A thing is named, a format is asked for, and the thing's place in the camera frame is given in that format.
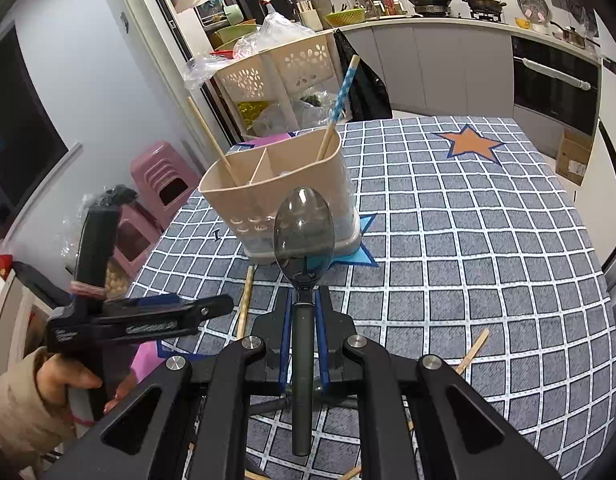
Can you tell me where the gold foil packet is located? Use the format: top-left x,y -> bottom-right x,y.
237,101 -> 269,124

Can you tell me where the cream perforated basket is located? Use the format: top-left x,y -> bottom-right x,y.
211,30 -> 339,142

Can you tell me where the pink plastic stool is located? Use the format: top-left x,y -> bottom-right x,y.
130,141 -> 202,231
112,205 -> 165,281

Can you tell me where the flat-ended wooden chopstick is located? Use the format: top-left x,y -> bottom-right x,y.
407,328 -> 491,431

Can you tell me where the grey checked tablecloth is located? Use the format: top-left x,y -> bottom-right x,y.
125,116 -> 616,480

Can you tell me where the green plastic basin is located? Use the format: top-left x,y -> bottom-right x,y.
214,25 -> 259,51

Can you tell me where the beige utensil holder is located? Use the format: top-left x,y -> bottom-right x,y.
198,127 -> 363,265

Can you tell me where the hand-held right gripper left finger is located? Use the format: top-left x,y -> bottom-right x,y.
38,285 -> 295,480

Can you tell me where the clear plastic bag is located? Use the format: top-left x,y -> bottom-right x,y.
183,54 -> 225,92
233,11 -> 319,57

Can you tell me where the green colander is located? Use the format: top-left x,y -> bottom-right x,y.
323,7 -> 367,29

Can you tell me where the black wok with lid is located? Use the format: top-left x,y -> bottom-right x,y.
394,0 -> 451,17

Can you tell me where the steel saucepan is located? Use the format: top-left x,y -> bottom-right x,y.
549,20 -> 601,50

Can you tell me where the dark cooking pot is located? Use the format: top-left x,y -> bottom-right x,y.
461,0 -> 508,22

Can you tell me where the cardboard box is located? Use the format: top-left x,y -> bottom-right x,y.
555,130 -> 595,187

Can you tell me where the person's left forearm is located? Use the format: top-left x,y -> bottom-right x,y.
0,349 -> 77,466

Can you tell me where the built-in oven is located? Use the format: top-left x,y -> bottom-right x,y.
511,36 -> 603,137

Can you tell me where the person's left hand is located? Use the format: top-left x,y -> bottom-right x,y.
35,357 -> 138,416

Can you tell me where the black plastic spoon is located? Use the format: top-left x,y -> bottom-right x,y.
273,186 -> 335,457

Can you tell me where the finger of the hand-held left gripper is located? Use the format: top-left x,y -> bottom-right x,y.
122,320 -> 202,344
106,293 -> 235,322

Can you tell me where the blue patterned chopstick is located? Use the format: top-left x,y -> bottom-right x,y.
316,54 -> 361,162

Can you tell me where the white chopstick cup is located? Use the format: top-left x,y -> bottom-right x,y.
296,1 -> 323,32

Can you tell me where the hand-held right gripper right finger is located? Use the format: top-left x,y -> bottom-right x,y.
314,285 -> 564,480

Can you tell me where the black plastic bag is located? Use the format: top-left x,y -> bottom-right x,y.
333,29 -> 393,122

